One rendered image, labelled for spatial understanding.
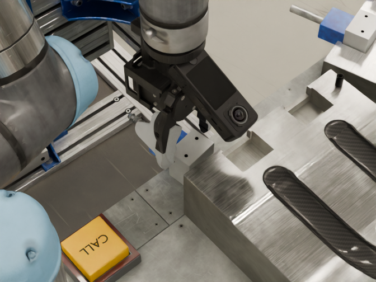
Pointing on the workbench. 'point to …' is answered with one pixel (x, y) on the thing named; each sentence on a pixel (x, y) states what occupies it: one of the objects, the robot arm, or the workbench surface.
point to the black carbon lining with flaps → (297, 200)
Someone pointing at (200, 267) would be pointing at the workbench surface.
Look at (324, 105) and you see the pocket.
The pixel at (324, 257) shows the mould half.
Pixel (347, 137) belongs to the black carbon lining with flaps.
